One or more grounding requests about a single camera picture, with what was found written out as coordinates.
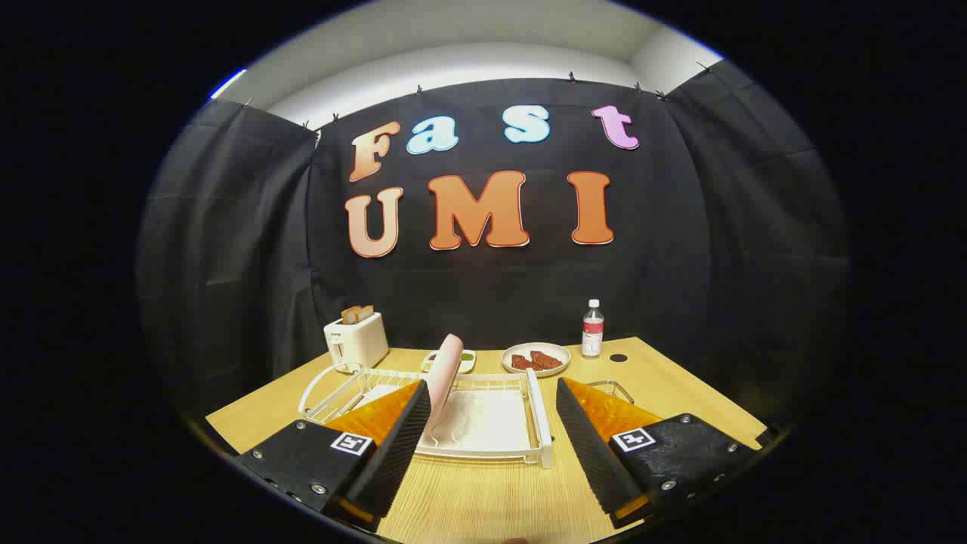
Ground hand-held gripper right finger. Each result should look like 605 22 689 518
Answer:
556 377 760 530

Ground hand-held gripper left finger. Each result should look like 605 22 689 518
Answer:
236 380 432 530

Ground metal wire basket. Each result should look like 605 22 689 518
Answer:
585 380 635 405

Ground pink plate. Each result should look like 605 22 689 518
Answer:
423 333 464 439

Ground white wire dish rack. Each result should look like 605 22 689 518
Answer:
302 366 555 469

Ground white round plate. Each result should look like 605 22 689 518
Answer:
502 342 572 377

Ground white divided condiment dish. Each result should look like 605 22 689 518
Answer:
420 349 477 375

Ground white toaster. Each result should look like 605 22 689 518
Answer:
323 311 390 373

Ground clear bottle with red label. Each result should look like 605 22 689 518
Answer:
581 299 605 359

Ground black backdrop cloth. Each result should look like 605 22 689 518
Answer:
136 59 853 424

